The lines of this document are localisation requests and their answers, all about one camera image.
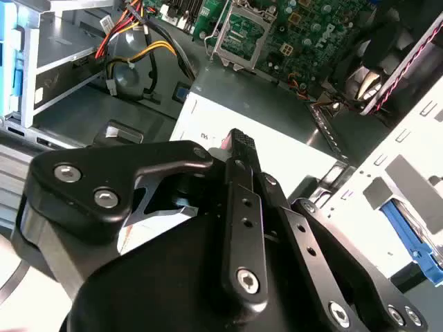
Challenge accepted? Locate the hard disk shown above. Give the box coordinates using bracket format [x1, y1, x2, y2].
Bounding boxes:
[379, 199, 443, 285]

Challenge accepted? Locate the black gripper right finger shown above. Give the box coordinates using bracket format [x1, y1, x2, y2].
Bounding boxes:
[255, 172, 429, 332]

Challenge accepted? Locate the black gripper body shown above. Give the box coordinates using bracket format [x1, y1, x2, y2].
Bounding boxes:
[12, 203, 333, 332]

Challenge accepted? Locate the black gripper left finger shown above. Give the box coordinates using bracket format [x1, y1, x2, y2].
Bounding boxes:
[24, 127, 271, 308]

